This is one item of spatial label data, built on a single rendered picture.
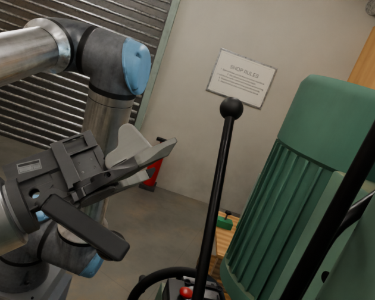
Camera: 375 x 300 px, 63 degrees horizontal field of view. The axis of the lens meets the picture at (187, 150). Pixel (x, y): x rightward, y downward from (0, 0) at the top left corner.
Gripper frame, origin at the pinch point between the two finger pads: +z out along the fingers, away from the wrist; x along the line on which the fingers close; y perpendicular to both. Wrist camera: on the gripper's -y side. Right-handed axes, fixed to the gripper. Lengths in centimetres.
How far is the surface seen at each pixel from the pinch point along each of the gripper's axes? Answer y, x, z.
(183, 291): -22.9, 26.1, -1.1
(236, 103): 2.5, -6.4, 10.8
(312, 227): -14.6, -15.0, 5.7
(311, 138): -6.7, -15.1, 11.3
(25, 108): 166, 303, -21
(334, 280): -16.0, -23.0, -0.7
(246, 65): 93, 208, 193
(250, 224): -13.2, -4.0, 5.2
